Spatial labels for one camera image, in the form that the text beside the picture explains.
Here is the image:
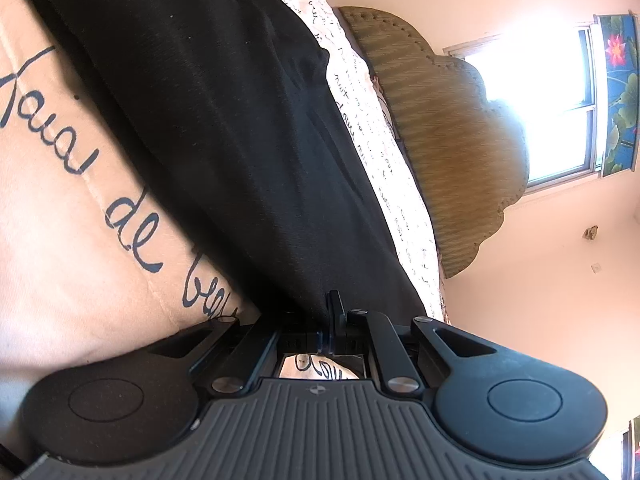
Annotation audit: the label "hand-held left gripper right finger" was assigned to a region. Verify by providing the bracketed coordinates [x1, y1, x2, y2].
[326, 289, 494, 399]

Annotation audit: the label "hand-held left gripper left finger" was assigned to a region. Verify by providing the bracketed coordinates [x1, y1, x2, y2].
[150, 315, 327, 398]

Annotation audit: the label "black pants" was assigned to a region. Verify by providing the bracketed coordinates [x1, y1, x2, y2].
[15, 0, 444, 361]

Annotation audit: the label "olive scalloped headboard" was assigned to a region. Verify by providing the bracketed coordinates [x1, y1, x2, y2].
[337, 6, 531, 280]

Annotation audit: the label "script printed blanket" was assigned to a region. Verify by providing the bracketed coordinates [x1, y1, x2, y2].
[0, 0, 449, 463]

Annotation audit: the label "window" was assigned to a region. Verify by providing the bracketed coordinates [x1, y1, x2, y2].
[442, 20, 607, 196]

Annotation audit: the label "floral curtain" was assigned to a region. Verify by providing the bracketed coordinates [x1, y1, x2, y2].
[592, 12, 640, 179]

